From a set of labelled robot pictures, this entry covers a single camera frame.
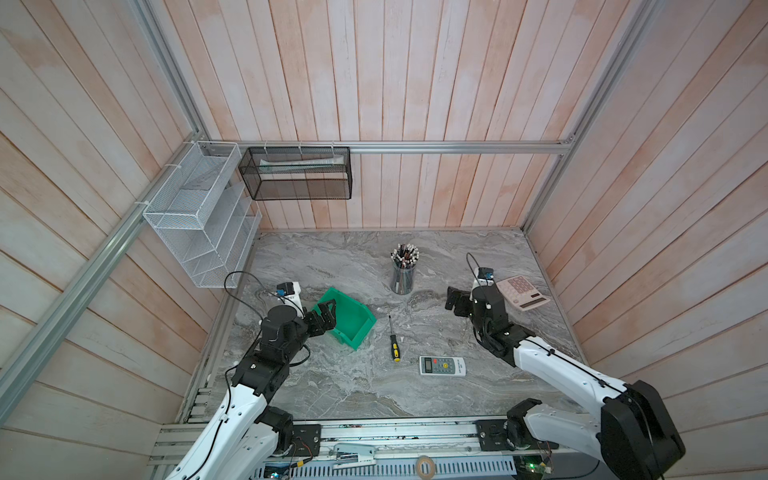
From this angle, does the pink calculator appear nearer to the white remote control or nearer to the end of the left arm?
the white remote control

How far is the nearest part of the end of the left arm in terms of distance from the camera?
68cm

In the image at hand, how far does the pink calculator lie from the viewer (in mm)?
976

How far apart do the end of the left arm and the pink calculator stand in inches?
24.9
